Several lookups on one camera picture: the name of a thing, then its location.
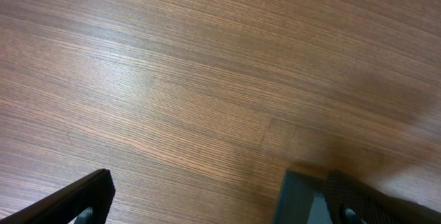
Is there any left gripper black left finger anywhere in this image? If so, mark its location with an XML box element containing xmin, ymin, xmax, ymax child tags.
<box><xmin>1</xmin><ymin>169</ymin><xmax>116</xmax><ymax>224</ymax></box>

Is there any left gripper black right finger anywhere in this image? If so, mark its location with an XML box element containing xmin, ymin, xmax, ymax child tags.
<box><xmin>323</xmin><ymin>170</ymin><xmax>440</xmax><ymax>224</ymax></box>

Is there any dark green box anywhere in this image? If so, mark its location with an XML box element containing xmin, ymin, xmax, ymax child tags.
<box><xmin>271</xmin><ymin>171</ymin><xmax>332</xmax><ymax>224</ymax></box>

